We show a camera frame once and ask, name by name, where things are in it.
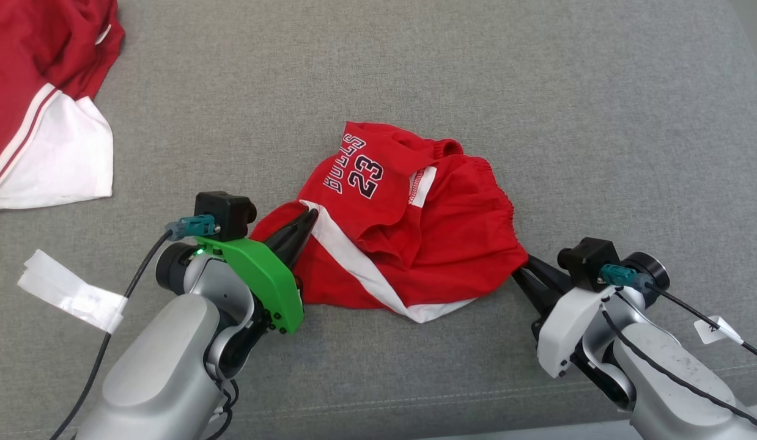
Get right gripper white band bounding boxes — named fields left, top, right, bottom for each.
left=512, top=255, right=619, bottom=379

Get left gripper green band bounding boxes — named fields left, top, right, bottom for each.
left=197, top=209, right=320, bottom=336

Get red shorts with 23 print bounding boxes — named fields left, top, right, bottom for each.
left=249, top=121, right=530, bottom=324

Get red shirt with white sleeves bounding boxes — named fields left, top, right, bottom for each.
left=0, top=0, right=126, bottom=212

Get large white tape tag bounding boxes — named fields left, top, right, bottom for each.
left=18, top=249, right=128, bottom=334

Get right camera cable teal plug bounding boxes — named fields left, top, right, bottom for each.
left=600, top=264, right=757, bottom=365

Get camera cable teal plug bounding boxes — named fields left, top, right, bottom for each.
left=600, top=264, right=757, bottom=365
left=48, top=215, right=221, bottom=440

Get left camera cable teal plug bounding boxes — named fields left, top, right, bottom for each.
left=48, top=215, right=221, bottom=440

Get small white cable tag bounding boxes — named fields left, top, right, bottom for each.
left=695, top=315, right=745, bottom=345

